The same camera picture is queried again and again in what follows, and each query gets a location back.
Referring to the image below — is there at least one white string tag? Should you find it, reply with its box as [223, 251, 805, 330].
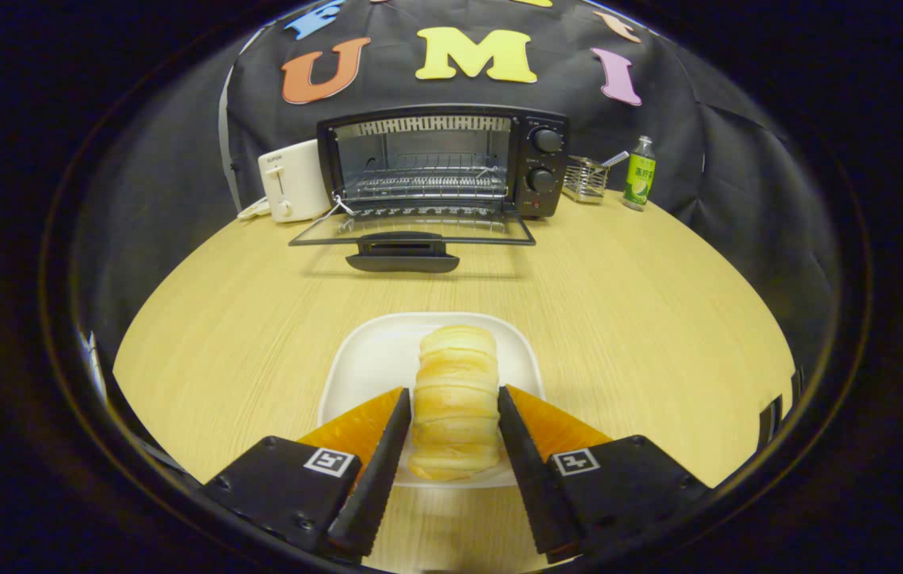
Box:
[316, 194, 356, 226]

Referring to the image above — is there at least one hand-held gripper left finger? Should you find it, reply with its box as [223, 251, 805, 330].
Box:
[202, 387, 412, 563]

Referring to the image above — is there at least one white pop-up toaster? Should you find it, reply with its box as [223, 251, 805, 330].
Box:
[257, 139, 332, 223]

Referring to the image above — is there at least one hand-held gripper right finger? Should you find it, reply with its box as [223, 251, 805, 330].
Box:
[497, 385, 711, 563]

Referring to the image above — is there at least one golden ridged bread roll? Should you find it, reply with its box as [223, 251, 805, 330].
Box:
[407, 324, 502, 482]

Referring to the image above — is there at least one black toaster oven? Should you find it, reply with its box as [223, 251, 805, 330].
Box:
[289, 105, 569, 274]

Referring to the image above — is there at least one green label drink bottle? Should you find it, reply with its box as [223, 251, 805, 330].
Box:
[622, 136, 657, 212]

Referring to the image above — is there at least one white square plate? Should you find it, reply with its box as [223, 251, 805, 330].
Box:
[317, 312, 546, 489]

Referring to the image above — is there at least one wire mesh basket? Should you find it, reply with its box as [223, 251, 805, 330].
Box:
[562, 155, 610, 205]

